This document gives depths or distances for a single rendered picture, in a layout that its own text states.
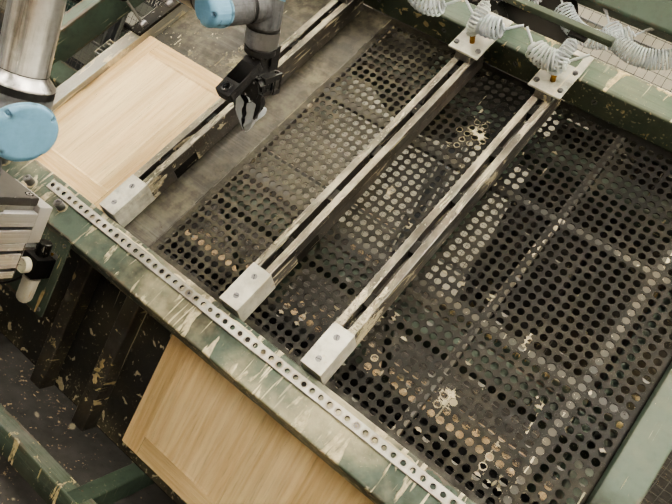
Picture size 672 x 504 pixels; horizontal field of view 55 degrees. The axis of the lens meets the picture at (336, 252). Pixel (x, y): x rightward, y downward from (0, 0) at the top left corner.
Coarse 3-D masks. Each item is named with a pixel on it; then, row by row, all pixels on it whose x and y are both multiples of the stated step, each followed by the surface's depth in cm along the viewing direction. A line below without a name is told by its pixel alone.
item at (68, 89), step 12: (180, 12) 221; (156, 24) 216; (168, 24) 220; (132, 36) 214; (144, 36) 215; (108, 48) 212; (120, 48) 211; (132, 48) 213; (96, 60) 209; (108, 60) 209; (84, 72) 207; (96, 72) 207; (72, 84) 205; (84, 84) 206; (60, 96) 202; (72, 96) 205
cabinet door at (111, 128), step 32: (128, 64) 210; (160, 64) 209; (192, 64) 208; (96, 96) 204; (128, 96) 203; (160, 96) 202; (192, 96) 201; (64, 128) 199; (96, 128) 198; (128, 128) 197; (160, 128) 196; (64, 160) 192; (96, 160) 191; (128, 160) 190; (96, 192) 185
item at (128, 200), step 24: (336, 0) 210; (360, 0) 213; (312, 24) 205; (336, 24) 209; (288, 48) 202; (312, 48) 206; (288, 72) 202; (264, 96) 199; (216, 120) 188; (168, 144) 185; (192, 144) 184; (144, 168) 181; (168, 168) 182; (120, 192) 177; (144, 192) 179; (120, 216) 176
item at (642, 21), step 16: (576, 0) 223; (592, 0) 216; (608, 0) 213; (624, 0) 211; (640, 0) 209; (656, 0) 207; (624, 16) 212; (640, 16) 209; (656, 16) 207; (656, 32) 211; (240, 272) 234; (560, 448) 160; (544, 464) 173
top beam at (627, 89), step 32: (384, 0) 210; (448, 0) 202; (448, 32) 202; (512, 32) 192; (512, 64) 194; (576, 64) 184; (576, 96) 186; (608, 96) 179; (640, 96) 176; (640, 128) 179
